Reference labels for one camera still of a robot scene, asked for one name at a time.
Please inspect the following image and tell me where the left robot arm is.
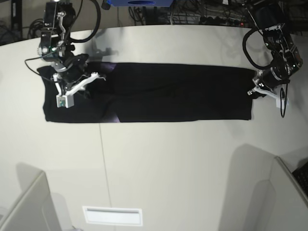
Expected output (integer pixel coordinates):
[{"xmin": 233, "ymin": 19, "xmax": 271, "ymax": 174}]
[{"xmin": 242, "ymin": 0, "xmax": 303, "ymax": 99}]

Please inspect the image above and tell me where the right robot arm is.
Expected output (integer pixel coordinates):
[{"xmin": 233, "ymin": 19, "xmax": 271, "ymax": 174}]
[{"xmin": 25, "ymin": 0, "xmax": 101, "ymax": 91}]

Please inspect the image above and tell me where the black T-shirt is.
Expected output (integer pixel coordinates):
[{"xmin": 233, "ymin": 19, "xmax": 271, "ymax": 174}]
[{"xmin": 38, "ymin": 62, "xmax": 255, "ymax": 123}]

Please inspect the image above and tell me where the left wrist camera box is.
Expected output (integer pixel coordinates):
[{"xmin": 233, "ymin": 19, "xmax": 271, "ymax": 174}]
[{"xmin": 276, "ymin": 98, "xmax": 285, "ymax": 109}]

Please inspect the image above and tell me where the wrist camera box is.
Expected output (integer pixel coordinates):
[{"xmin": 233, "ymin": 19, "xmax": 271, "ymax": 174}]
[
  {"xmin": 276, "ymin": 98, "xmax": 285, "ymax": 109},
  {"xmin": 56, "ymin": 95, "xmax": 74, "ymax": 108}
]

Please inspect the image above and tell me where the left grey partition panel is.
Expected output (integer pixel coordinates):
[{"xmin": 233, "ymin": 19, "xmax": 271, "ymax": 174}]
[{"xmin": 0, "ymin": 171, "xmax": 62, "ymax": 231}]

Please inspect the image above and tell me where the right grey partition panel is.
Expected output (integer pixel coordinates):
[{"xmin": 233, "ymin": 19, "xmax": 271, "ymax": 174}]
[{"xmin": 265, "ymin": 157, "xmax": 308, "ymax": 231}]

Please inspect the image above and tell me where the white table slot plate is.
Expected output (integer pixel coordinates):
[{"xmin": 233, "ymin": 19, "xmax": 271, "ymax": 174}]
[{"xmin": 82, "ymin": 206, "xmax": 143, "ymax": 227}]

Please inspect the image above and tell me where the black power strip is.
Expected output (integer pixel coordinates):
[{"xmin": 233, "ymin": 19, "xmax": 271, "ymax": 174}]
[{"xmin": 199, "ymin": 16, "xmax": 235, "ymax": 26}]

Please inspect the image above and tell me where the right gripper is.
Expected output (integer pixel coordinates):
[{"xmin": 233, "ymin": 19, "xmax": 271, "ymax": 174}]
[{"xmin": 51, "ymin": 54, "xmax": 89, "ymax": 85}]

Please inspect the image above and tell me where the black keyboard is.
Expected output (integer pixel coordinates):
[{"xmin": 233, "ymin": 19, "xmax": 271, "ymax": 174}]
[{"xmin": 293, "ymin": 163, "xmax": 308, "ymax": 195}]

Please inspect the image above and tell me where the grey partition panel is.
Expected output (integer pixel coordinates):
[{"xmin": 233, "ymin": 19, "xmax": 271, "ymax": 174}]
[
  {"xmin": 265, "ymin": 157, "xmax": 308, "ymax": 231},
  {"xmin": 0, "ymin": 171, "xmax": 62, "ymax": 231}
]

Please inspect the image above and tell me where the blue box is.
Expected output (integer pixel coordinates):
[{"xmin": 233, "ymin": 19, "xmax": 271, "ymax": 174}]
[{"xmin": 106, "ymin": 0, "xmax": 173, "ymax": 7}]

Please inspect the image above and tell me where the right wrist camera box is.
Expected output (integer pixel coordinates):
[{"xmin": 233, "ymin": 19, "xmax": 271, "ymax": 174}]
[{"xmin": 56, "ymin": 95, "xmax": 74, "ymax": 108}]

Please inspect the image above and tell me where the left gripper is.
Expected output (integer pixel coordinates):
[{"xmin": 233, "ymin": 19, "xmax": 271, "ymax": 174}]
[{"xmin": 251, "ymin": 68, "xmax": 286, "ymax": 96}]

